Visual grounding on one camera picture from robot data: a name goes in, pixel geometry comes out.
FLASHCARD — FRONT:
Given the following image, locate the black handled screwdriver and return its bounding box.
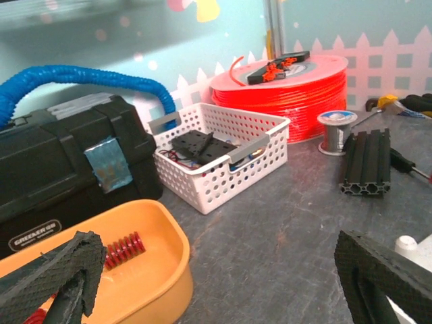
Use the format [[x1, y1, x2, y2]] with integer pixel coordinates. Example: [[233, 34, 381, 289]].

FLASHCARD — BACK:
[[390, 148, 431, 183]]

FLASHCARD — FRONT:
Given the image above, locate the yellow handled screwdriver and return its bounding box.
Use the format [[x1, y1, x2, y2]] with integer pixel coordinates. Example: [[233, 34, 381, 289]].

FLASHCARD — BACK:
[[351, 94, 399, 128]]

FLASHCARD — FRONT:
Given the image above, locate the solder wire spool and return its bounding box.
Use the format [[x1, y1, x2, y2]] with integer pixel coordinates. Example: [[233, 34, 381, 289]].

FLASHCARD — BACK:
[[317, 110, 358, 156]]

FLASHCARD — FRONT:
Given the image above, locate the blue corrugated hose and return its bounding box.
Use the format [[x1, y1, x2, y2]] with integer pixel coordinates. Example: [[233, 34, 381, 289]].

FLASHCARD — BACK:
[[0, 65, 177, 131]]

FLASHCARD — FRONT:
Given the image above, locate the red filament spool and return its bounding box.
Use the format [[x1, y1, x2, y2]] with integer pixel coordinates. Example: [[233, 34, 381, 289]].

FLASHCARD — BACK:
[[210, 55, 348, 144]]

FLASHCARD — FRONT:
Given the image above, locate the black module in basket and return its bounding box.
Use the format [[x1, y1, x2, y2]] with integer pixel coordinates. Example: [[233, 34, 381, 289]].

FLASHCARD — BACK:
[[171, 130, 237, 165]]

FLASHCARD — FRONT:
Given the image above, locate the small red spring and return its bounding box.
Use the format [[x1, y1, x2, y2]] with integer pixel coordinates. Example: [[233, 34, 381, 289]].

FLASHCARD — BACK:
[[23, 308, 47, 324]]

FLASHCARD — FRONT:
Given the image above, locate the black terminal strip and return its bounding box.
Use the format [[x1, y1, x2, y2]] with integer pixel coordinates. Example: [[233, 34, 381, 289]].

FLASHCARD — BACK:
[[247, 51, 310, 85]]

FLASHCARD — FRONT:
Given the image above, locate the black yellow work glove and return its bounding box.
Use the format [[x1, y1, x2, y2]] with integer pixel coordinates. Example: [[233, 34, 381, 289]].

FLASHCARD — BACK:
[[399, 93, 431, 119]]

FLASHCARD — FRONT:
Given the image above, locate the orange plastic tray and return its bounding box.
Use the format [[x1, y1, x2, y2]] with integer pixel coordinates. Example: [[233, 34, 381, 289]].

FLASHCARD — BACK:
[[1, 200, 193, 323]]

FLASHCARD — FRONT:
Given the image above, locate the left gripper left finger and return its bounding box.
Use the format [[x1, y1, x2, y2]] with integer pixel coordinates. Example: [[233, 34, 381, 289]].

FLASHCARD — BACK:
[[1, 231, 106, 323]]

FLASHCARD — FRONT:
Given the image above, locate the white peg base plate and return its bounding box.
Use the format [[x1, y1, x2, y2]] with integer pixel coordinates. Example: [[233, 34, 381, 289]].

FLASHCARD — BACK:
[[387, 235, 432, 324]]

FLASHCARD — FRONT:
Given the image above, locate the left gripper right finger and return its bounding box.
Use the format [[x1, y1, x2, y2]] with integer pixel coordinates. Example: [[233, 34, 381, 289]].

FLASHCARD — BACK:
[[334, 230, 431, 323]]

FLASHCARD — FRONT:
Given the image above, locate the white perforated basket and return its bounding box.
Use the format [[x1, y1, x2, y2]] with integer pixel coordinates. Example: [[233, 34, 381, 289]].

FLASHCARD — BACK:
[[144, 103, 290, 215]]

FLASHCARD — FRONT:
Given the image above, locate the black aluminium extrusion block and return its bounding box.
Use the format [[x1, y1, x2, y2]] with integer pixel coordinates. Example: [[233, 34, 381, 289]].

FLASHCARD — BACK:
[[339, 128, 391, 196]]

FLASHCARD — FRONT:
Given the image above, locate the black toolbox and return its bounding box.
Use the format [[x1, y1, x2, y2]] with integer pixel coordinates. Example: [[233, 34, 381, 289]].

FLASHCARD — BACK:
[[1, 93, 163, 258]]

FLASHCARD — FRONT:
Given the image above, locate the large red spring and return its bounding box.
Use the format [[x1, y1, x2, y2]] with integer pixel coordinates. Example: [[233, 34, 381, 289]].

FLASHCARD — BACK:
[[104, 232, 146, 271]]

